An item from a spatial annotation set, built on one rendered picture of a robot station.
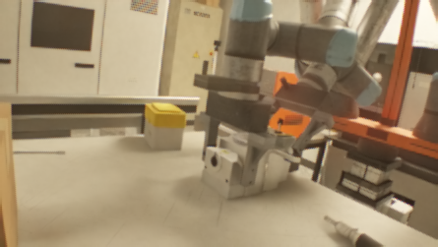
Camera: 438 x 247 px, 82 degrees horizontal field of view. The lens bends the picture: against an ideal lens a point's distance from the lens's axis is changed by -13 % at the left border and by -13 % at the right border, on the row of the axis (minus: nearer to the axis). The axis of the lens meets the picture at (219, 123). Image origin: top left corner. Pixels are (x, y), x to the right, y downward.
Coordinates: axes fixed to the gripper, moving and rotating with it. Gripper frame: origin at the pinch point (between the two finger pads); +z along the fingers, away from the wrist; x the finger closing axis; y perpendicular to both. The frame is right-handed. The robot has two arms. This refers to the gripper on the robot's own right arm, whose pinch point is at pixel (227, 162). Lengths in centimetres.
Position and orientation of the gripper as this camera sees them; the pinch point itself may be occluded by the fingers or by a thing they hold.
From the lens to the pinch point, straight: 56.8
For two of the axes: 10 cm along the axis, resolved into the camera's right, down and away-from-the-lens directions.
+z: -1.4, 9.6, 2.2
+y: 7.8, -0.3, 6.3
